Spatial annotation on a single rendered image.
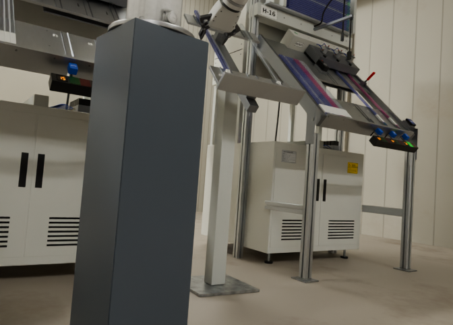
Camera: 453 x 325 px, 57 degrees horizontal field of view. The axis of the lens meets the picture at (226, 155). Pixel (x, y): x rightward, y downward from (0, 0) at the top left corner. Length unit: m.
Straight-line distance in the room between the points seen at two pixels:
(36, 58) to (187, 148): 0.61
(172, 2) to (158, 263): 0.54
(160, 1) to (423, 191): 3.24
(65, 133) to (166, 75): 0.83
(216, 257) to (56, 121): 0.77
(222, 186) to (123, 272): 0.83
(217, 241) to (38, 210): 0.65
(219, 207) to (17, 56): 0.84
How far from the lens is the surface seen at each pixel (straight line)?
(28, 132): 1.60
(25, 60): 1.33
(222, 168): 1.58
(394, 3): 4.39
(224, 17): 1.54
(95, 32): 2.08
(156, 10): 0.92
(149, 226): 0.83
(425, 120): 3.93
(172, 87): 0.86
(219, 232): 1.60
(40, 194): 1.61
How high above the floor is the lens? 0.40
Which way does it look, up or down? 4 degrees up
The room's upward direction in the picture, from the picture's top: 4 degrees clockwise
